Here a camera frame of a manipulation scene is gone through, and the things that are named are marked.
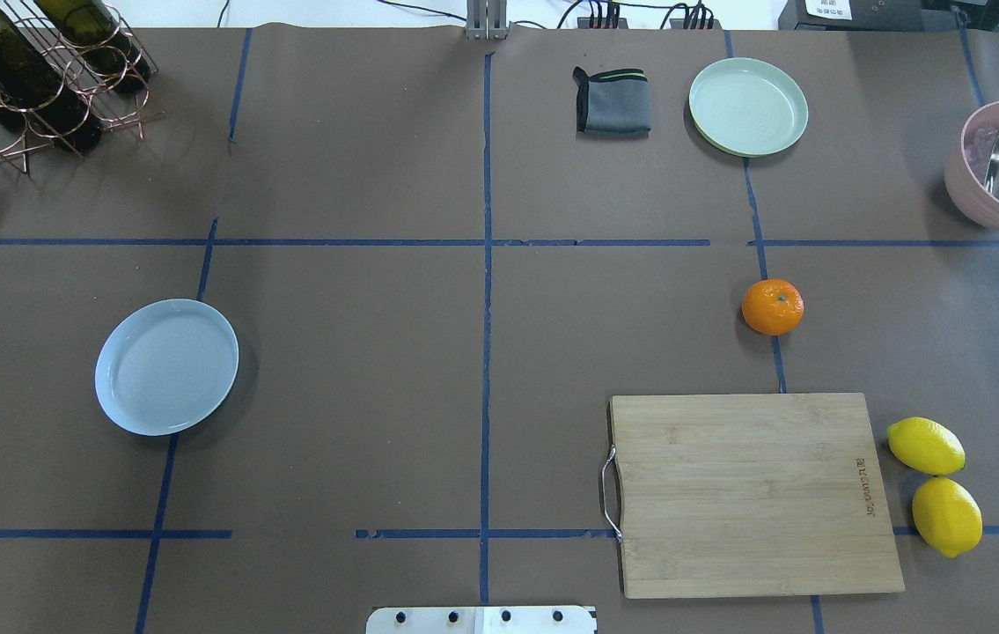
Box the aluminium frame post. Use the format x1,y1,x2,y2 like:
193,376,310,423
466,0,511,41

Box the dark wine bottle lower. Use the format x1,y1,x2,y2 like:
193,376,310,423
0,9,102,155

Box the lower yellow lemon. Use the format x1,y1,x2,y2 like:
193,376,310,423
886,417,966,476

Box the yellow lemon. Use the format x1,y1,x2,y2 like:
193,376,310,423
886,417,966,476
911,476,983,558

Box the dark wine bottle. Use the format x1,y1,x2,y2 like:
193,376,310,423
0,9,102,155
35,1,151,95

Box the light blue plate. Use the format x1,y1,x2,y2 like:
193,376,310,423
94,299,240,437

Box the pink bowl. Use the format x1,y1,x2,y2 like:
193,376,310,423
944,101,999,232

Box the dark wine bottle upper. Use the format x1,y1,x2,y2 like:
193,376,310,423
35,1,151,95

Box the near power strip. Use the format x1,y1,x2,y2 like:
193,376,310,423
573,1,628,31

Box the light green plate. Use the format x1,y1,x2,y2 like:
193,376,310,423
687,57,810,158

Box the upper yellow lemon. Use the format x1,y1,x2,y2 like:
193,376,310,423
911,476,983,558

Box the orange mandarin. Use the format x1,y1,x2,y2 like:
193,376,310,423
740,278,806,336

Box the power strip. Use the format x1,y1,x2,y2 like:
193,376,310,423
660,1,719,31
573,1,628,31

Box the bamboo cutting board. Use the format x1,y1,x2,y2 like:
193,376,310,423
608,393,905,601

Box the grey folded cloth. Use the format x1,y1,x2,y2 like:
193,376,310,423
572,67,652,139

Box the far power strip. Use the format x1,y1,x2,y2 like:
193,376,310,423
660,1,719,31

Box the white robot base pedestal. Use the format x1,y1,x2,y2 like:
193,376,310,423
365,605,599,633

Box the copper wire bottle rack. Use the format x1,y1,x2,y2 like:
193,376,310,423
0,1,165,173

